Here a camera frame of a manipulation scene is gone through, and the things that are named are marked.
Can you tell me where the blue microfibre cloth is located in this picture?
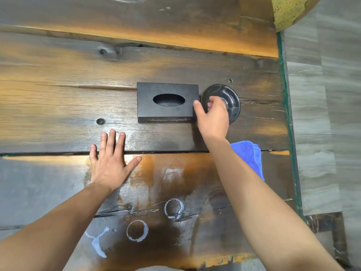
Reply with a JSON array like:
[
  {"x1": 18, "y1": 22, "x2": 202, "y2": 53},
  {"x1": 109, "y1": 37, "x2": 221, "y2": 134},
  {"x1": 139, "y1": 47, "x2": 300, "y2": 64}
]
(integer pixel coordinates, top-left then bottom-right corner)
[{"x1": 230, "y1": 141, "x2": 265, "y2": 182}]

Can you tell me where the person's right forearm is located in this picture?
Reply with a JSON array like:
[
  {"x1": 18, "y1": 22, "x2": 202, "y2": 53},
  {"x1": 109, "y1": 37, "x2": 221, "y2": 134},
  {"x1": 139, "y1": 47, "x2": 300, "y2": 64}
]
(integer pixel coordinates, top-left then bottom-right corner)
[{"x1": 202, "y1": 137, "x2": 346, "y2": 271}]

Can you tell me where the black round ashtray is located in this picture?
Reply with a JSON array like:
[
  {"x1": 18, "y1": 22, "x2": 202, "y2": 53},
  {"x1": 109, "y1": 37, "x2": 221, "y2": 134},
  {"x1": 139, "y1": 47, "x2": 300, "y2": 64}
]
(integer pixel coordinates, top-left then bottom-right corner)
[{"x1": 200, "y1": 84, "x2": 241, "y2": 125}]

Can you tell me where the yellow speckled round stool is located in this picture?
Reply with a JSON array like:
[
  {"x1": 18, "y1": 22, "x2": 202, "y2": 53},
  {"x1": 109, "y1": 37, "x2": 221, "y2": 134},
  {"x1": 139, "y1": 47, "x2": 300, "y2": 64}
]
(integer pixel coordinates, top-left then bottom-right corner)
[{"x1": 271, "y1": 0, "x2": 324, "y2": 33}]

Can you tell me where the black wooden tissue box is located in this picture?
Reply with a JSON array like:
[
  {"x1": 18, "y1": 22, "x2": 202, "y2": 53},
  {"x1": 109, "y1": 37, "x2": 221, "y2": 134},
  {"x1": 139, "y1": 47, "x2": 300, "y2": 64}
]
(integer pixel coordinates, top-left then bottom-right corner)
[{"x1": 137, "y1": 82, "x2": 200, "y2": 123}]

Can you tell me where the person's left hand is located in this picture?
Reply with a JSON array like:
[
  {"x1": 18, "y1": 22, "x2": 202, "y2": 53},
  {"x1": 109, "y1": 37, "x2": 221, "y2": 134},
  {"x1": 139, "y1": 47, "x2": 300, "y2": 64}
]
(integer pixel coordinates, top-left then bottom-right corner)
[{"x1": 89, "y1": 129, "x2": 142, "y2": 193}]

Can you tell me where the person's right hand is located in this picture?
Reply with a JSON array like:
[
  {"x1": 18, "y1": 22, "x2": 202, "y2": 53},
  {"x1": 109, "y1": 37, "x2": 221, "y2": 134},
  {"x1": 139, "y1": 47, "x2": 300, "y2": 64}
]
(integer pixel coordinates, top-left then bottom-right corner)
[{"x1": 193, "y1": 96, "x2": 230, "y2": 143}]

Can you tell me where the person's left forearm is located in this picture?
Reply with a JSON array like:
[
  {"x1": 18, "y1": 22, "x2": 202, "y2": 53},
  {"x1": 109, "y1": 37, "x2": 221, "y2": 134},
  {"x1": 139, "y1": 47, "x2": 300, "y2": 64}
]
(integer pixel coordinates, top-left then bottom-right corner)
[{"x1": 0, "y1": 182, "x2": 119, "y2": 271}]

